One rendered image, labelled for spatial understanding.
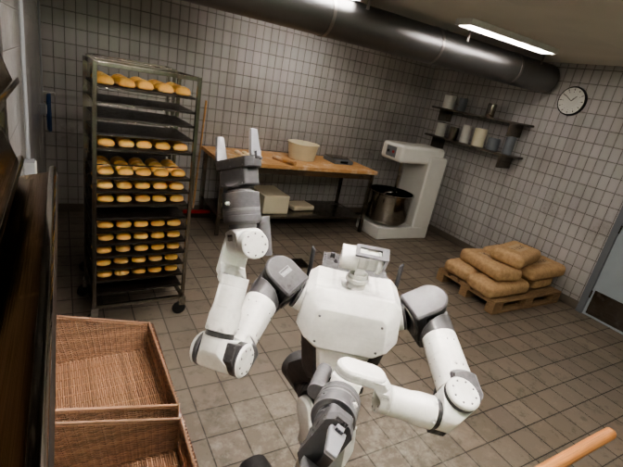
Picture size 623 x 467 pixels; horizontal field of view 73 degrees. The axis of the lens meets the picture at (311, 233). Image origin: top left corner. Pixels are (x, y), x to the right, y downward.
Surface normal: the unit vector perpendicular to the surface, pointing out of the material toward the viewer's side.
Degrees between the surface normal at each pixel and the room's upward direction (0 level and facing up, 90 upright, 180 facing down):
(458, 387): 21
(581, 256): 90
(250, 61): 90
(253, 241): 66
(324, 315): 90
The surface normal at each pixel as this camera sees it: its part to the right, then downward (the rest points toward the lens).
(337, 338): -0.08, 0.33
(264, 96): 0.48, 0.38
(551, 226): -0.86, 0.02
